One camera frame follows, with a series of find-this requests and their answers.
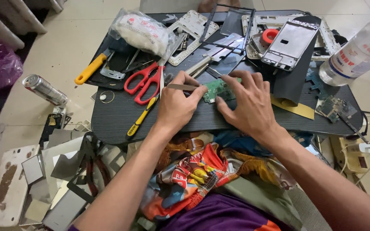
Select dark phone motherboard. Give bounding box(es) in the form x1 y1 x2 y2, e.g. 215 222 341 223
315 95 358 124

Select dark glass screen panel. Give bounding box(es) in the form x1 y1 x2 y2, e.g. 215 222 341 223
219 8 247 37

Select green circuit board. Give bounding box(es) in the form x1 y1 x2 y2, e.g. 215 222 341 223
203 78 242 104

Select silver metal tweezers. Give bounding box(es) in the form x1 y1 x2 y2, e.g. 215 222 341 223
166 83 201 92

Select person's left hand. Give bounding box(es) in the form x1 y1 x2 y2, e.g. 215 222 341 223
155 70 209 132

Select heap of phone screen parts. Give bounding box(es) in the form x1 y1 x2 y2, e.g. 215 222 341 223
19 106 128 231

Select clear plastic bottle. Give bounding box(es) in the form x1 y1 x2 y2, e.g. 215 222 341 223
319 18 370 87

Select person's right hand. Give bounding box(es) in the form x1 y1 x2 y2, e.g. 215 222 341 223
215 70 286 144

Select silver drink can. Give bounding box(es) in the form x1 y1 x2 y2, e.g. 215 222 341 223
22 74 69 107

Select red handled scissors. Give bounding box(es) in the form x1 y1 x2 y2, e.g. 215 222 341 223
123 61 166 106

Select white phone frame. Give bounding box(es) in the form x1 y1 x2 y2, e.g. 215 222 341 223
167 10 220 67

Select purple shirt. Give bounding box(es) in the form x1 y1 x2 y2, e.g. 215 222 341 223
68 192 370 231

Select yellow black screwdriver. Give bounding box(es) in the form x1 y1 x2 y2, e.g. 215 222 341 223
125 94 160 141

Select silver metal phone midframe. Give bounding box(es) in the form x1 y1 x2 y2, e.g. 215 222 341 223
261 19 321 72

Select blue circuit board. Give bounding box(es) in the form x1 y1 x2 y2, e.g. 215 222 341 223
305 68 329 97

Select colourful printed cloth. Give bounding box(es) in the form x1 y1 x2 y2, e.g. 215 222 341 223
127 130 314 230

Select small white round part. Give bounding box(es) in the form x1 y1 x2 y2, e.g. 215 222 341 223
99 90 116 104

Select silver handled tool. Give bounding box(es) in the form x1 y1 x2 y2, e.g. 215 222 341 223
185 55 215 76

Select thin black screen frame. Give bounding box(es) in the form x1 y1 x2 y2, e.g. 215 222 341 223
199 3 256 56

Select yellow sandpaper sheet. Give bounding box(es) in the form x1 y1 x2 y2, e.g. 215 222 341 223
270 94 315 120

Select black phone back panel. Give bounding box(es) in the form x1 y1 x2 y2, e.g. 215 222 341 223
85 38 161 90

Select shiny silver metal plate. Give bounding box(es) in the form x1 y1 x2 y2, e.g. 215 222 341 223
202 32 245 62

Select yellow handled scraper knife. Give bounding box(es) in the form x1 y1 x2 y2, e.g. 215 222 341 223
74 48 115 86

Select stained white board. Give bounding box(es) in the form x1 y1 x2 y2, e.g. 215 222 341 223
0 144 40 228

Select black sandpaper sheet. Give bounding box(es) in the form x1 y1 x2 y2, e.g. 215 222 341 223
269 15 322 107

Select red tape roll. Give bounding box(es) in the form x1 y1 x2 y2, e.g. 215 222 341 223
260 28 280 46

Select small silver phone bracket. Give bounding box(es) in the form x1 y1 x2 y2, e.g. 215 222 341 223
100 60 126 80

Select beige power strip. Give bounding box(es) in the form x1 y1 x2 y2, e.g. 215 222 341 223
329 136 370 174

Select clear bag of white cotton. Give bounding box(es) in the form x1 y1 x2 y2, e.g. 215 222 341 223
108 9 177 62

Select large white phone housing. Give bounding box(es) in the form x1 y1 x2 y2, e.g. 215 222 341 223
241 13 342 62

